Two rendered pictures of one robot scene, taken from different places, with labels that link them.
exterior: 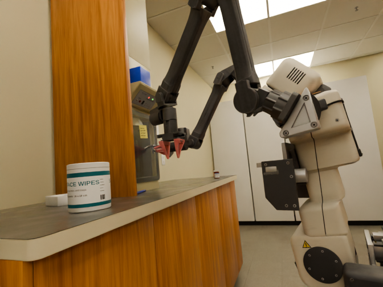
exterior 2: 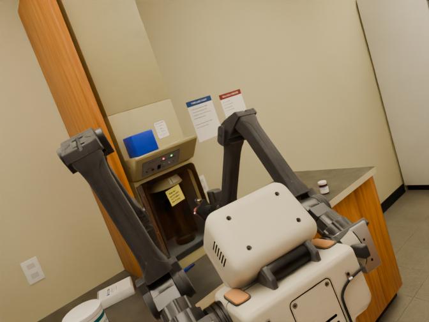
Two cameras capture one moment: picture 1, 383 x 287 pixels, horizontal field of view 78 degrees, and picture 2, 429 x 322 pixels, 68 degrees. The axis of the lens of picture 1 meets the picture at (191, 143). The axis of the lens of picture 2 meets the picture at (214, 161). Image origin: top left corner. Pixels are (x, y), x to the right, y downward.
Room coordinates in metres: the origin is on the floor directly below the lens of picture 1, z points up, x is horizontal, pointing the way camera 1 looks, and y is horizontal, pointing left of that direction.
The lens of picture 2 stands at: (0.27, -0.75, 1.58)
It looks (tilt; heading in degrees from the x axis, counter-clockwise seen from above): 8 degrees down; 35
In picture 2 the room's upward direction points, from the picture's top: 19 degrees counter-clockwise
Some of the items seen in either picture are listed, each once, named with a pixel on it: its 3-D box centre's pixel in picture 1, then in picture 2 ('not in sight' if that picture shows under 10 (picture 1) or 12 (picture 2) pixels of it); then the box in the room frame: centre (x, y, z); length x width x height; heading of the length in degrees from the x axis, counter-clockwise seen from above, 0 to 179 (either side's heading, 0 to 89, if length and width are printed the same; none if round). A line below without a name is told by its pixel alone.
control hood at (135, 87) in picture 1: (147, 99); (165, 158); (1.32, 0.23, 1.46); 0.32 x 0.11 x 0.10; 159
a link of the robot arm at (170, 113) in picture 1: (168, 115); (147, 236); (0.94, 0.08, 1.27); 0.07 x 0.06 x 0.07; 50
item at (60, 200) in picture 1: (70, 198); (115, 292); (1.04, 0.55, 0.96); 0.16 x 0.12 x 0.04; 143
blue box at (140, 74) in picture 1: (138, 78); (140, 144); (1.24, 0.26, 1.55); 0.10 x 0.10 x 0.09; 69
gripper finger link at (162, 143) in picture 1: (170, 147); not in sight; (0.94, 0.09, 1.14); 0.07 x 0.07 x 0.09; 69
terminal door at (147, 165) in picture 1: (143, 146); (181, 212); (1.34, 0.27, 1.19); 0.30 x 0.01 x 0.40; 158
